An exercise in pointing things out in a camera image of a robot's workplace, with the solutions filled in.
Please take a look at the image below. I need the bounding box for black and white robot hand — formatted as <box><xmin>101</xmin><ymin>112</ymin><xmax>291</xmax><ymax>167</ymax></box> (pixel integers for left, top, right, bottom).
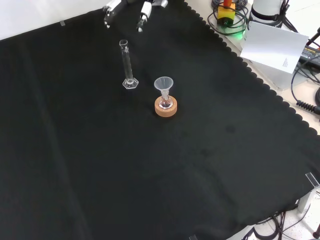
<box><xmin>102</xmin><ymin>0</ymin><xmax>169</xmax><ymax>33</ymax></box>

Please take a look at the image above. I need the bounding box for clear glass graduated cylinder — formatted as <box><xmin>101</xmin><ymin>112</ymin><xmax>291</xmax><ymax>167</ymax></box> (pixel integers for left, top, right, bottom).
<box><xmin>118</xmin><ymin>39</ymin><xmax>140</xmax><ymax>91</ymax></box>

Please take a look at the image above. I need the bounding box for clear plastic funnel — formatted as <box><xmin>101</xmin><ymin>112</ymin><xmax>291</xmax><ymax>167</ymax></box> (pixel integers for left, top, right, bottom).
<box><xmin>153</xmin><ymin>76</ymin><xmax>175</xmax><ymax>99</ymax></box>

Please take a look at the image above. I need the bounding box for yellow stop button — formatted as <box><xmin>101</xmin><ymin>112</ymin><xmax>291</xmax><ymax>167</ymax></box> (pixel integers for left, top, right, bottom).
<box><xmin>216</xmin><ymin>0</ymin><xmax>237</xmax><ymax>27</ymax></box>

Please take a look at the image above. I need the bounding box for small round-bottom glass flask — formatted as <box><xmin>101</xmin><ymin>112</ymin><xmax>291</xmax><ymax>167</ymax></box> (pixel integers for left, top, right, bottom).
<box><xmin>158</xmin><ymin>93</ymin><xmax>174</xmax><ymax>110</ymax></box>

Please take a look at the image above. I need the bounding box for pale board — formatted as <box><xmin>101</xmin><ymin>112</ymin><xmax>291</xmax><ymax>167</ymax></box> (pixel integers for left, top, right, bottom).
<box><xmin>239</xmin><ymin>20</ymin><xmax>310</xmax><ymax>75</ymax></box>

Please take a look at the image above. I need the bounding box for black cloth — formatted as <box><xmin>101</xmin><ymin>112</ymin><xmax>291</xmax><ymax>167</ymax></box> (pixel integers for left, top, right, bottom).
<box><xmin>0</xmin><ymin>0</ymin><xmax>320</xmax><ymax>240</ymax></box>

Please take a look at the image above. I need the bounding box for black power adapter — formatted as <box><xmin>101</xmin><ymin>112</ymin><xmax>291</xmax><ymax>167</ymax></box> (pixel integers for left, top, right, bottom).
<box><xmin>299</xmin><ymin>45</ymin><xmax>320</xmax><ymax>64</ymax></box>

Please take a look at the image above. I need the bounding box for clear tape piece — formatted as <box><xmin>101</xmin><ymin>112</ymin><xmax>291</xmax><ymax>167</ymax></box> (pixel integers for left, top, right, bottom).
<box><xmin>305</xmin><ymin>171</ymin><xmax>320</xmax><ymax>188</ymax></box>

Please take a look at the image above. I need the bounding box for black coiled cable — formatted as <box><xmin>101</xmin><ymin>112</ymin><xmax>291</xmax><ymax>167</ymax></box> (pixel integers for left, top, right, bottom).
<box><xmin>206</xmin><ymin>0</ymin><xmax>251</xmax><ymax>36</ymax></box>

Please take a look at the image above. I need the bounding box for cork ring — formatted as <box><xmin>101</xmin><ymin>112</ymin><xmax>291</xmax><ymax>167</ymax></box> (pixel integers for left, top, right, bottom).
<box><xmin>154</xmin><ymin>96</ymin><xmax>179</xmax><ymax>118</ymax></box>

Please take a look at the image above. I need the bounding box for black cable with ribbed plug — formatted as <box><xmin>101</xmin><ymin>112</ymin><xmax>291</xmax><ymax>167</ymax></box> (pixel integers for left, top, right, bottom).
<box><xmin>290</xmin><ymin>59</ymin><xmax>320</xmax><ymax>116</ymax></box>

